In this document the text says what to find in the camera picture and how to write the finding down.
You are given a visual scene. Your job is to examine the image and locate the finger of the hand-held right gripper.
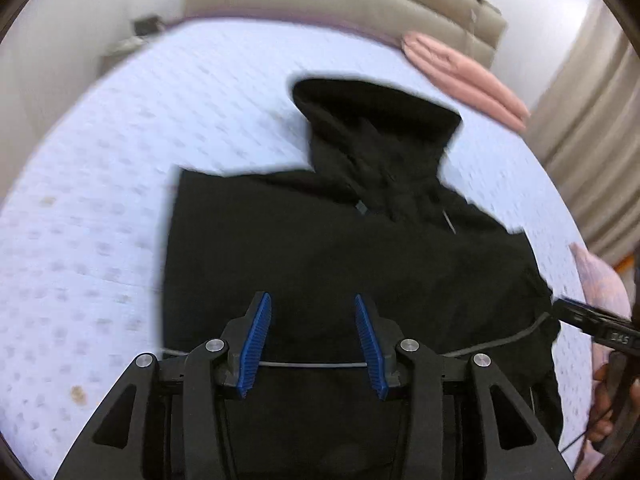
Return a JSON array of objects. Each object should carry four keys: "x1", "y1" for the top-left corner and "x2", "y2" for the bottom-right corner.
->
[{"x1": 551, "y1": 298, "x2": 603, "y2": 335}]

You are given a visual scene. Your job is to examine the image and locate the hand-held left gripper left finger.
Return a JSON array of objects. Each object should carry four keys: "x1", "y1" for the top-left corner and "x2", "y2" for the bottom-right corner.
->
[{"x1": 52, "y1": 291, "x2": 273, "y2": 480}]

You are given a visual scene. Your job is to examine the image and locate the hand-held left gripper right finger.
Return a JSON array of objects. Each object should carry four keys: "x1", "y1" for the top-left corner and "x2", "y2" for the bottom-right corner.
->
[{"x1": 354, "y1": 293, "x2": 574, "y2": 480}]

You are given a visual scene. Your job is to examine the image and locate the black hoodie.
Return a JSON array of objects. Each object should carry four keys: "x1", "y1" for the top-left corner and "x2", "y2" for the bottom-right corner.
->
[{"x1": 161, "y1": 77, "x2": 565, "y2": 480}]

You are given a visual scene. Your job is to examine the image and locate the person's right hand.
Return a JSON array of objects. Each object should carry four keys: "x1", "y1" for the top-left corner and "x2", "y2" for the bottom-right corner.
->
[{"x1": 586, "y1": 360, "x2": 622, "y2": 444}]

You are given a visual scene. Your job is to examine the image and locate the pink patterned pillow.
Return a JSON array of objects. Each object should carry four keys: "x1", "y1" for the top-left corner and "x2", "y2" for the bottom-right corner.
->
[{"x1": 569, "y1": 242, "x2": 633, "y2": 476}]

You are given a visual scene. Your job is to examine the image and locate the beige curtain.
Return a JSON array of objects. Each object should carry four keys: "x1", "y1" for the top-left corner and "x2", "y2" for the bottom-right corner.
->
[{"x1": 525, "y1": 0, "x2": 640, "y2": 266}]

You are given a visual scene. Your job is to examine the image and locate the bed with lilac dotted sheet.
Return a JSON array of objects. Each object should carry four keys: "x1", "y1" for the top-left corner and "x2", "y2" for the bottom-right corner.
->
[{"x1": 0, "y1": 16, "x2": 601, "y2": 467}]

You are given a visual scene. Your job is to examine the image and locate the folded pink blanket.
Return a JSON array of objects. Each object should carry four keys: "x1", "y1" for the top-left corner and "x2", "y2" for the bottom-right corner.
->
[{"x1": 401, "y1": 31, "x2": 531, "y2": 133}]

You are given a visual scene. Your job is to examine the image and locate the bedside table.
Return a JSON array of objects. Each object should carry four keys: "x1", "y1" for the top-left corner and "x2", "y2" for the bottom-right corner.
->
[{"x1": 100, "y1": 16, "x2": 166, "y2": 73}]

